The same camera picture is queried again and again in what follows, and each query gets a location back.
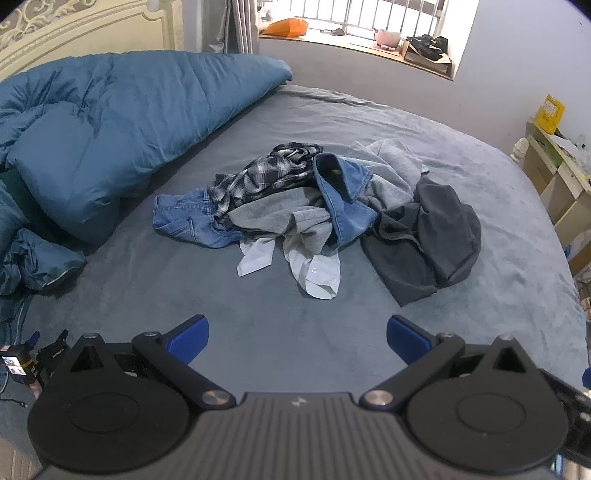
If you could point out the pink pot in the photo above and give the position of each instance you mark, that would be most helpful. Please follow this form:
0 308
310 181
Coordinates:
387 38

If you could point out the black microphone gear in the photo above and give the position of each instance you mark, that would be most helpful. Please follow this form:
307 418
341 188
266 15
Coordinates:
51 355

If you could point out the orange bag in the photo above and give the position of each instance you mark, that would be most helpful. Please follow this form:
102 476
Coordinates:
286 26

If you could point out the cream carved headboard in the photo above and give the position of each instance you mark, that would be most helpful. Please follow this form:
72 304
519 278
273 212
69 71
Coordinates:
69 32

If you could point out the dark green cloth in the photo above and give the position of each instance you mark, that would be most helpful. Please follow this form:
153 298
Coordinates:
11 189

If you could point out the dark grey garment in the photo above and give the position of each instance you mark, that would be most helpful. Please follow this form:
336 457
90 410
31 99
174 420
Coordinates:
429 244

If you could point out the cream shelf unit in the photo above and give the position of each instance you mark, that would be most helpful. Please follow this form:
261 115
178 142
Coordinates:
563 184

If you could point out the blue denim jeans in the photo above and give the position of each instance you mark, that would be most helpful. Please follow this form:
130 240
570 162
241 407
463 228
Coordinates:
344 203

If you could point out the blue duvet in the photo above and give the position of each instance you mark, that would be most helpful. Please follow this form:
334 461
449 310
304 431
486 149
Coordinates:
115 120

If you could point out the small action camera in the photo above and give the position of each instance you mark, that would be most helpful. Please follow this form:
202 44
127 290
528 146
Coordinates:
16 364

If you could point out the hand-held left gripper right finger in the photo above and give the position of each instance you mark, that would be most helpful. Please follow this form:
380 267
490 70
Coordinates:
406 339

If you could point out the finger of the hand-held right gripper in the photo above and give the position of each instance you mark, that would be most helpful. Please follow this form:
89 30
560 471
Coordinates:
570 394

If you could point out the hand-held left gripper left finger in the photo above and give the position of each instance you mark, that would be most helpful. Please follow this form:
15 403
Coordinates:
189 339

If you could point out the yellow box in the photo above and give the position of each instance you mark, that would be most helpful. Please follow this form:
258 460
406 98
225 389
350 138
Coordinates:
549 113

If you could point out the cardboard box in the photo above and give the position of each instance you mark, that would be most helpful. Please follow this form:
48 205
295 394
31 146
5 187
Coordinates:
427 64

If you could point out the black white plaid shirt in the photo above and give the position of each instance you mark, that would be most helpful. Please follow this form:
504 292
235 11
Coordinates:
268 175

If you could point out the grey t-shirt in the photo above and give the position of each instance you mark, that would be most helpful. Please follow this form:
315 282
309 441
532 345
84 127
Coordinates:
272 212

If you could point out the black cloth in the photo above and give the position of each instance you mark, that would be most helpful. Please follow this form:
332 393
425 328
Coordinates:
427 45

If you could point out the light grey hoodie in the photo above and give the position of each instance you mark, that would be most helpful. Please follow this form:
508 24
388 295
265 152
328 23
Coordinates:
392 166

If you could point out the window grille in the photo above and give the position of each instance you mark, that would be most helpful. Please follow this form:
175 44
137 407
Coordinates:
369 14

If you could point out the grey curtain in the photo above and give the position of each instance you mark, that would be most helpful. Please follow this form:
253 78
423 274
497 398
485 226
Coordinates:
240 25

